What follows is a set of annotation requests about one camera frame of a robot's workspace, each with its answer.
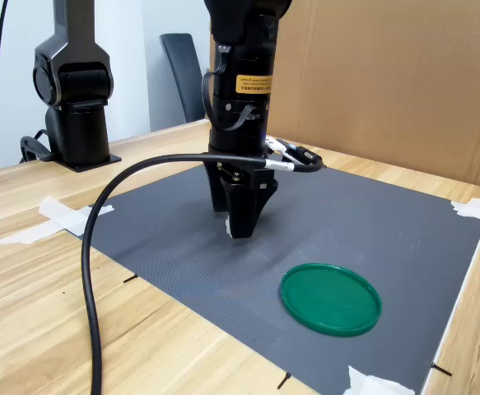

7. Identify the thick black camera cable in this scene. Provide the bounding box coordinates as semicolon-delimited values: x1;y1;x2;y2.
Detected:
81;146;325;395

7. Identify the black arm base cable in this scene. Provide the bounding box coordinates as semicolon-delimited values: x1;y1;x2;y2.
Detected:
20;128;56;164

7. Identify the white tape strip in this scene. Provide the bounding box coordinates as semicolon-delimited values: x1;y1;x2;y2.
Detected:
38;195;115;238
449;195;480;220
0;220;71;249
344;365;416;395

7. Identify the dark grey mat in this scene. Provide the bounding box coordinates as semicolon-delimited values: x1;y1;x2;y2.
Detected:
77;137;480;395

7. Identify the brown cardboard partition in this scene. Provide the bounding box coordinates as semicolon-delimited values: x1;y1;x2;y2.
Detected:
266;0;480;190

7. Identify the round green lid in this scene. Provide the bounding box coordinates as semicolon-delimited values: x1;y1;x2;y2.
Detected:
279;263;383;338

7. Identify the dark grey chair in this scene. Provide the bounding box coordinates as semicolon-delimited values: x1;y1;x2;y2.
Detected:
159;32;207;124

